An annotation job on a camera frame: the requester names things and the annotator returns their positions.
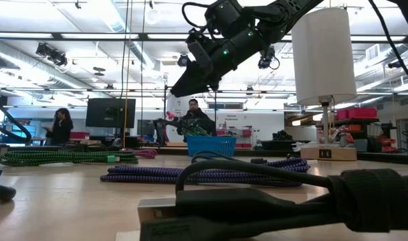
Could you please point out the red storage bins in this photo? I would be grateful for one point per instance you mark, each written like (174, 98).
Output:
(358, 113)

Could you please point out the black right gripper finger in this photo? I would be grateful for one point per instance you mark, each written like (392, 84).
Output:
(190, 83)

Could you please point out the black monitor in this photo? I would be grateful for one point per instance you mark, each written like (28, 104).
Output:
(103, 112)

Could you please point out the wooden box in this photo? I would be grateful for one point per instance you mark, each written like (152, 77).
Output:
(90, 142)

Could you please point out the black wall camera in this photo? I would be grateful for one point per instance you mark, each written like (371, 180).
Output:
(396, 63)

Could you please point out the pink object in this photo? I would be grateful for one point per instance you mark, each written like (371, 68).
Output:
(171, 115)

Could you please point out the red box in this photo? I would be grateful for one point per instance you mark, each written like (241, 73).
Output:
(79, 135)

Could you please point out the white shade wooden base lamp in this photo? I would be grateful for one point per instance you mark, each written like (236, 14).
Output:
(324, 57)

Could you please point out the white air vent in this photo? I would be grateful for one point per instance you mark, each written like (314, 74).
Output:
(372, 53)

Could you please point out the blue plastic basket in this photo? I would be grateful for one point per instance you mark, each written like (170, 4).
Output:
(210, 146)

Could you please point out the black tray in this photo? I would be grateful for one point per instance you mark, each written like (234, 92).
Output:
(284, 145)

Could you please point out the round black ceiling camera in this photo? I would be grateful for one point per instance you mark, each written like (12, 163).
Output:
(183, 61)

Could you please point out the small red bins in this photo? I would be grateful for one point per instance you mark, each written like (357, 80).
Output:
(387, 144)

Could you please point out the black storage shelf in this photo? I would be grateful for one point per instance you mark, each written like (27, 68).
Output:
(358, 120)

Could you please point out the person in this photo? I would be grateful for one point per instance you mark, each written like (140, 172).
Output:
(197, 118)
(62, 129)

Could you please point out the small dark screen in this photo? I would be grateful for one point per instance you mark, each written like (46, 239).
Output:
(146, 127)

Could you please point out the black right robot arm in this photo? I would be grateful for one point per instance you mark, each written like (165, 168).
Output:
(284, 10)

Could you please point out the black bag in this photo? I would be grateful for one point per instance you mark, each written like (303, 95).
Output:
(282, 135)

